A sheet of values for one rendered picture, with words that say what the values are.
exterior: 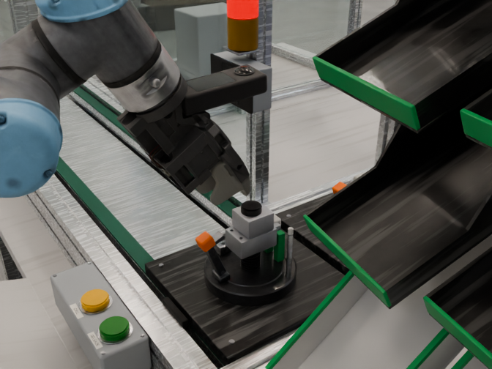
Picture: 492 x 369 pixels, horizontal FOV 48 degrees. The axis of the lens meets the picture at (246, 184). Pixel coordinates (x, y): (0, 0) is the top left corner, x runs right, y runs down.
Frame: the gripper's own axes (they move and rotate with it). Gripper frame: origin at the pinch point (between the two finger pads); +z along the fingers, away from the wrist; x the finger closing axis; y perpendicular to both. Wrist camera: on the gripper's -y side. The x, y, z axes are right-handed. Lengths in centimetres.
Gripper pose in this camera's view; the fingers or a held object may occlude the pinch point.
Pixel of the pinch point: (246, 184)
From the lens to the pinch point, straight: 76.2
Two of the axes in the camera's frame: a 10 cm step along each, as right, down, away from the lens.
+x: 5.6, 4.1, -7.2
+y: -7.1, 6.9, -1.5
